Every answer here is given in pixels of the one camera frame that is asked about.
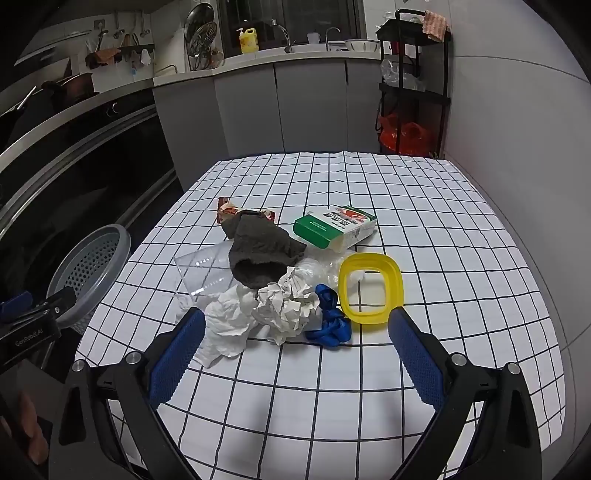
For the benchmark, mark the curved metal faucet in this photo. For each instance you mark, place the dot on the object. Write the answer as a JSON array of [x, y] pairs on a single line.
[[328, 33]]

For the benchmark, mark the white paper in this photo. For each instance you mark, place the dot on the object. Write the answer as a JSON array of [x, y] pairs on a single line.
[[286, 309]]

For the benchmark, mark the bundle of clear bags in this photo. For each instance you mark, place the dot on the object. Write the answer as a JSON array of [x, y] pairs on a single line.
[[399, 74]]

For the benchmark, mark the person's left hand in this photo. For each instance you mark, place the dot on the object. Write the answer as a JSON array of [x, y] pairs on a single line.
[[30, 415]]

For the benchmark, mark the yellow detergent bottle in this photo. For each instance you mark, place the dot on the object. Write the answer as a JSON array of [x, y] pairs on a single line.
[[248, 41]]

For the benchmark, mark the pot lid rack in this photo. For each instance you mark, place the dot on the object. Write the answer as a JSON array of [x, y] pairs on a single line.
[[203, 39]]

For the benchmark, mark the orange plastic bag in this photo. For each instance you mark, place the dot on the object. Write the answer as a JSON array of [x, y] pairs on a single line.
[[408, 136]]

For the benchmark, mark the white tissue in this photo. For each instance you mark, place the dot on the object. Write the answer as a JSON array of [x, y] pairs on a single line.
[[226, 327]]

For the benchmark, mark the blue crumpled glove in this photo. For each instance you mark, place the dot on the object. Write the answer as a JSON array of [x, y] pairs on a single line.
[[334, 325]]

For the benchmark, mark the brown wok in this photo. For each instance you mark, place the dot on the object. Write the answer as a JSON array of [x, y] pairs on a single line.
[[71, 85]]

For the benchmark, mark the white black checked tablecloth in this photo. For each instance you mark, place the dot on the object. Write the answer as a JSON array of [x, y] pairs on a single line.
[[415, 207]]

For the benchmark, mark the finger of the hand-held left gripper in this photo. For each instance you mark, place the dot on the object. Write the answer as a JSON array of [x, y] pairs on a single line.
[[51, 302]]

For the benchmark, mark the tall metal faucet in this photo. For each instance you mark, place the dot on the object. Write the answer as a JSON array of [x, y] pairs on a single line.
[[282, 32]]

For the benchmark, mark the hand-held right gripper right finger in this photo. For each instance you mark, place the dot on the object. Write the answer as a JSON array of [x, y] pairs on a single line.
[[415, 360]]

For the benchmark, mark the range hood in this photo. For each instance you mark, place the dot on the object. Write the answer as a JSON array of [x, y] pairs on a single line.
[[51, 46]]

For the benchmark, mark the clear plastic bag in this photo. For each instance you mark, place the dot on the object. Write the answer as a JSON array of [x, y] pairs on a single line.
[[323, 272]]

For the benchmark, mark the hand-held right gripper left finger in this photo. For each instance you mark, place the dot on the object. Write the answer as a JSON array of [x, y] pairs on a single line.
[[178, 360]]

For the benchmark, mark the dark grey cloth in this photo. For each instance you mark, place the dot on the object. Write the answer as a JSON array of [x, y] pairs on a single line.
[[258, 249]]

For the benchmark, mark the grey kitchen cabinets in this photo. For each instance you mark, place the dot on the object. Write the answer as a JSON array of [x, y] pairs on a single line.
[[249, 106]]

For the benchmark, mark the pink cloth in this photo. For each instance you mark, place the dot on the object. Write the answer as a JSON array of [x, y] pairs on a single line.
[[436, 25]]

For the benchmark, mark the red snack wrapper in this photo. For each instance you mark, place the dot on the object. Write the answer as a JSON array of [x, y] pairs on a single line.
[[227, 211]]

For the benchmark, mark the dark window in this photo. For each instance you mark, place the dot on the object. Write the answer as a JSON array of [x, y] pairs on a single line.
[[286, 18]]

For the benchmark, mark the grey perforated basket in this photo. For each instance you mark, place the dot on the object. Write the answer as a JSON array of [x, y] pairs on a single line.
[[92, 263]]

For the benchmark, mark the white cup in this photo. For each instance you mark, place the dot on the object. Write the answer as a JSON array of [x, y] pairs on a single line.
[[314, 38]]

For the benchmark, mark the yellow plastic lid frame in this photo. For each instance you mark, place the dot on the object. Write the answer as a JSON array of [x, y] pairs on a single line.
[[346, 281]]

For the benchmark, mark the black kitchen counter unit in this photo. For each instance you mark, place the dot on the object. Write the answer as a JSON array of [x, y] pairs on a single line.
[[69, 184]]

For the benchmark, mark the black shelf rack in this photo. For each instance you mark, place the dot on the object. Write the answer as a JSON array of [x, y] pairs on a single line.
[[413, 94]]

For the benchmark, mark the clear plastic cup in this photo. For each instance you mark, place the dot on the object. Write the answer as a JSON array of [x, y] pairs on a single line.
[[203, 272]]

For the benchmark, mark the metal colander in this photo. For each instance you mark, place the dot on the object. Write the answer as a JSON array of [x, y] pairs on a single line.
[[362, 45]]

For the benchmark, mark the hanging utensil rail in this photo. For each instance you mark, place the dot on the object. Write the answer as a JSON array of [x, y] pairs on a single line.
[[115, 50]]

